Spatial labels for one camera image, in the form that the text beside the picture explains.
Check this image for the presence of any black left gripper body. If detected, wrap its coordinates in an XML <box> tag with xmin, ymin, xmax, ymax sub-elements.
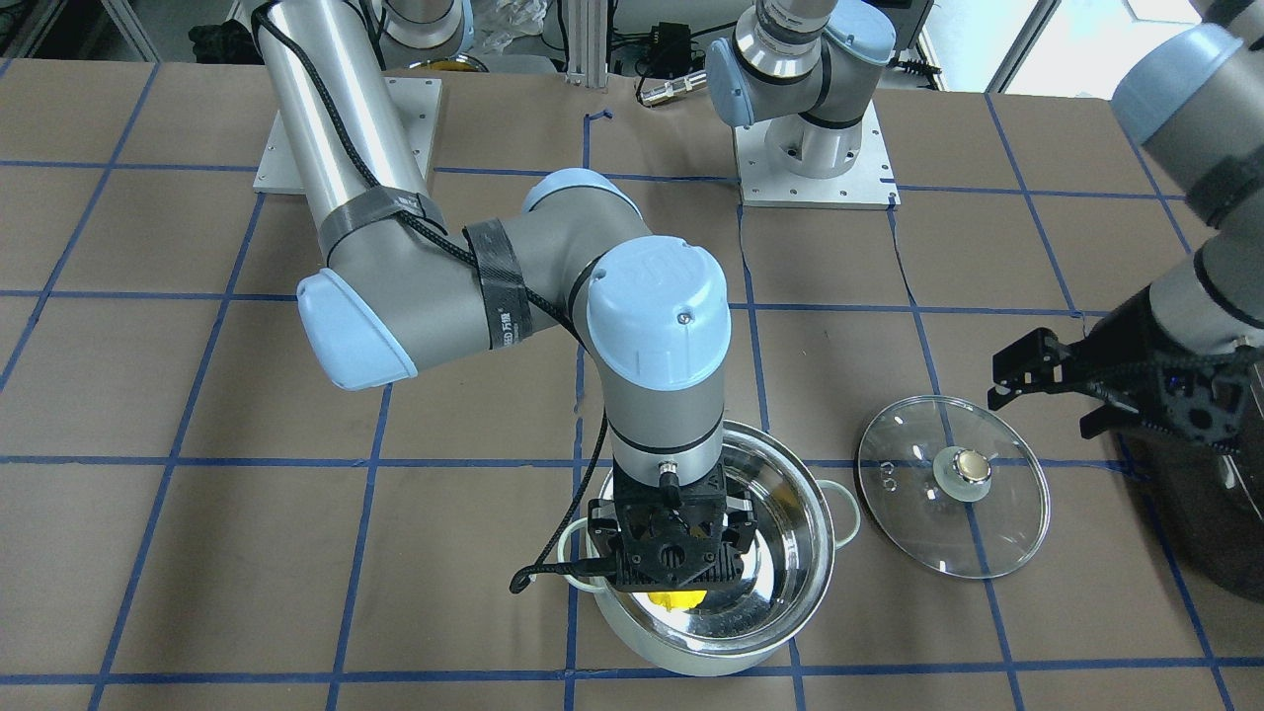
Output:
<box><xmin>1079</xmin><ymin>288</ymin><xmax>1261</xmax><ymax>454</ymax></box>

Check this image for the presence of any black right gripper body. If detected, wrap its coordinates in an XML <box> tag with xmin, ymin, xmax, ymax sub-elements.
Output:
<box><xmin>586</xmin><ymin>468</ymin><xmax>757</xmax><ymax>593</ymax></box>

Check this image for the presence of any yellow toy corn cob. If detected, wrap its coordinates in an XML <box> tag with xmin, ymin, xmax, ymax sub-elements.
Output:
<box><xmin>645</xmin><ymin>590</ymin><xmax>707</xmax><ymax>611</ymax></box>

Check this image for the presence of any pale green electric pot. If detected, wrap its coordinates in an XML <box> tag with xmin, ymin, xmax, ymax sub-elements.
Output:
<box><xmin>568</xmin><ymin>423</ymin><xmax>847</xmax><ymax>676</ymax></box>

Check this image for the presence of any glass pot lid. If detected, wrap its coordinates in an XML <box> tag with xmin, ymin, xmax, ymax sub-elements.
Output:
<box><xmin>856</xmin><ymin>395</ymin><xmax>1050</xmax><ymax>579</ymax></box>

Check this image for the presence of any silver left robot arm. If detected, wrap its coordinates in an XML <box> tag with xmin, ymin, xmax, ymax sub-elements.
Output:
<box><xmin>987</xmin><ymin>1</ymin><xmax>1263</xmax><ymax>454</ymax></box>

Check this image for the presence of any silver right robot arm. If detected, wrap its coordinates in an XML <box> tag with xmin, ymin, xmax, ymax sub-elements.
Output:
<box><xmin>250</xmin><ymin>1</ymin><xmax>755</xmax><ymax>593</ymax></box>

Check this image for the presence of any pot with yellow item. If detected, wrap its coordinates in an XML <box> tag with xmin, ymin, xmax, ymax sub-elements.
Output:
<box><xmin>408</xmin><ymin>53</ymin><xmax>489</xmax><ymax>73</ymax></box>

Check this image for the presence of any black rice cooker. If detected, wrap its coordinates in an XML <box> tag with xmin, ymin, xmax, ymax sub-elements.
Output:
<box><xmin>1121</xmin><ymin>434</ymin><xmax>1263</xmax><ymax>602</ymax></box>

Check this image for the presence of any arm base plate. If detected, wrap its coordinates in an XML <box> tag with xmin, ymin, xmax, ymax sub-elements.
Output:
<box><xmin>733</xmin><ymin>104</ymin><xmax>902</xmax><ymax>210</ymax></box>
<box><xmin>253</xmin><ymin>77</ymin><xmax>442</xmax><ymax>195</ymax></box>

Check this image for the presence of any aluminium frame post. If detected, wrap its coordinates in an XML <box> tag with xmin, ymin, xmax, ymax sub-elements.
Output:
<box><xmin>559</xmin><ymin>0</ymin><xmax>612</xmax><ymax>94</ymax></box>

